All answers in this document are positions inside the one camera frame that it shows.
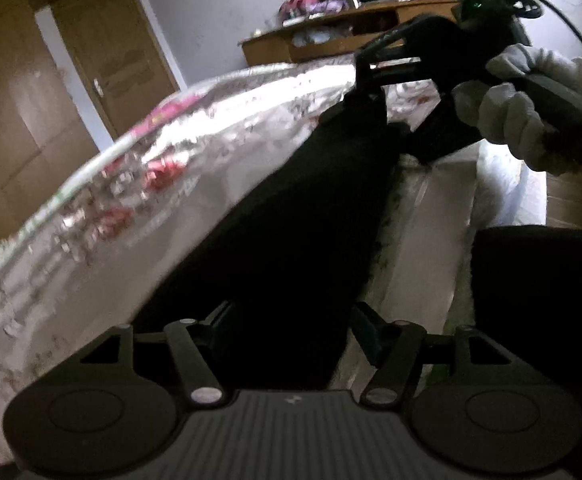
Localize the black pants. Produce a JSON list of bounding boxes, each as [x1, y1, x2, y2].
[[132, 92, 475, 391]]

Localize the white gloved right hand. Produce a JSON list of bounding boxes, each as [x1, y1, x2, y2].
[[454, 44, 582, 176]]

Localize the low wooden tv cabinet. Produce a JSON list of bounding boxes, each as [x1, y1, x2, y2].
[[241, 0, 458, 66]]

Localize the floral satin bedspread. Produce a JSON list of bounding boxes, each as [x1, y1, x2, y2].
[[0, 54, 528, 470]]

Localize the pink floral bed sheet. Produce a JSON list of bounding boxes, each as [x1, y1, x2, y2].
[[20, 89, 212, 201]]

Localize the brown wooden door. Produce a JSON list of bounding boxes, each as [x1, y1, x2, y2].
[[51, 0, 177, 139]]

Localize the brown wooden wardrobe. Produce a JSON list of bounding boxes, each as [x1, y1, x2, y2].
[[0, 0, 98, 240]]

